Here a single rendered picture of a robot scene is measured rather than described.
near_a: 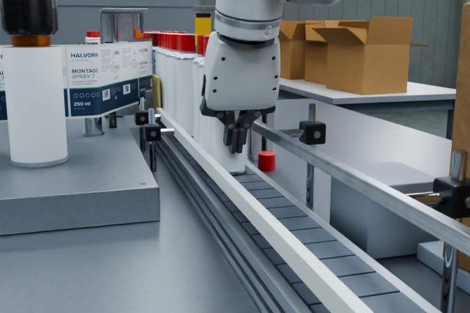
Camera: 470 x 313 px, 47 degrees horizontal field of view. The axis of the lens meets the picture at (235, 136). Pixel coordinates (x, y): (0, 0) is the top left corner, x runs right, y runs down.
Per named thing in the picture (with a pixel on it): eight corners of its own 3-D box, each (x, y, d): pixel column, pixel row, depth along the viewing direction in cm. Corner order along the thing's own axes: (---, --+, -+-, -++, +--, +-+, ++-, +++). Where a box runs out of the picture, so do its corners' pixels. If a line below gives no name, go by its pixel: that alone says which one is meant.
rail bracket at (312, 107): (267, 219, 76) (268, 103, 73) (315, 214, 78) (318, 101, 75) (275, 226, 73) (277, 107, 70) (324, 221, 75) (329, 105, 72)
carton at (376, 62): (303, 88, 292) (305, 17, 285) (380, 84, 311) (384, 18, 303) (346, 96, 254) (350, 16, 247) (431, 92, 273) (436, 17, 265)
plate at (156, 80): (152, 110, 135) (151, 73, 134) (155, 109, 136) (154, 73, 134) (158, 115, 126) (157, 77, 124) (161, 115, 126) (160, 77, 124)
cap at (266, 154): (272, 166, 105) (273, 149, 105) (278, 170, 102) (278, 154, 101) (255, 167, 104) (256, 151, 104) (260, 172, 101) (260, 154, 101)
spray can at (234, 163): (207, 168, 84) (205, 35, 80) (238, 165, 86) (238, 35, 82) (217, 177, 79) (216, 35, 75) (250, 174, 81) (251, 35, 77)
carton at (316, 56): (282, 80, 333) (283, 19, 326) (357, 78, 349) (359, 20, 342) (314, 88, 292) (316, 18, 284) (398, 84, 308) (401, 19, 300)
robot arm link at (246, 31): (273, 1, 72) (270, 22, 73) (208, 0, 70) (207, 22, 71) (294, 22, 65) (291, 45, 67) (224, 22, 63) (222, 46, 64)
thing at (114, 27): (102, 108, 146) (97, 11, 141) (150, 106, 149) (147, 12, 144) (104, 116, 133) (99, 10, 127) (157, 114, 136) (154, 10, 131)
